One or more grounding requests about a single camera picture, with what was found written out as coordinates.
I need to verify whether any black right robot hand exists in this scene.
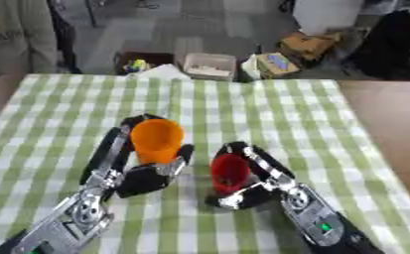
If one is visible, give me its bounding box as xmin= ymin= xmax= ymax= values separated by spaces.
xmin=205 ymin=141 xmax=299 ymax=210

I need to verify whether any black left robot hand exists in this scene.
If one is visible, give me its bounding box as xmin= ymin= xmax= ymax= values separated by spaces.
xmin=77 ymin=113 xmax=197 ymax=203

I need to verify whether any red plastic cup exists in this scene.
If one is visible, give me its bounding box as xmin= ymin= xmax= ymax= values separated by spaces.
xmin=209 ymin=153 xmax=253 ymax=196

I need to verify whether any orange plastic cup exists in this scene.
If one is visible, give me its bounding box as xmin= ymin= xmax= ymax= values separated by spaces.
xmin=129 ymin=118 xmax=186 ymax=166

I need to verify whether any white paper sheet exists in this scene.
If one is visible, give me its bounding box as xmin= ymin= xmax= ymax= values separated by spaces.
xmin=128 ymin=63 xmax=193 ymax=81

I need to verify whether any dark open box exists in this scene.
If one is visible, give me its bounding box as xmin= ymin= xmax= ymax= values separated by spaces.
xmin=112 ymin=51 xmax=177 ymax=76

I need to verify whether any cardboard box with blue print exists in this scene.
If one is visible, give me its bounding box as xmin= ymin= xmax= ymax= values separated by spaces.
xmin=253 ymin=52 xmax=302 ymax=79

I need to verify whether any clear plastic bin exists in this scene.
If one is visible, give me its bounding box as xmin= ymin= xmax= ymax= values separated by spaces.
xmin=180 ymin=53 xmax=239 ymax=82

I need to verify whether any tan bag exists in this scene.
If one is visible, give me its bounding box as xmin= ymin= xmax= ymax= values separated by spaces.
xmin=279 ymin=31 xmax=343 ymax=63

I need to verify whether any person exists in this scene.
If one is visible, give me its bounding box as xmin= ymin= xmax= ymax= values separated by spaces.
xmin=0 ymin=0 xmax=83 ymax=77

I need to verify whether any white cabinet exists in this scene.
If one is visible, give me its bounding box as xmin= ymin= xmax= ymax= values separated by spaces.
xmin=291 ymin=0 xmax=366 ymax=37

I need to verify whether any black bag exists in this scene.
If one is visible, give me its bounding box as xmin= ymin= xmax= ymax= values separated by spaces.
xmin=344 ymin=9 xmax=410 ymax=80

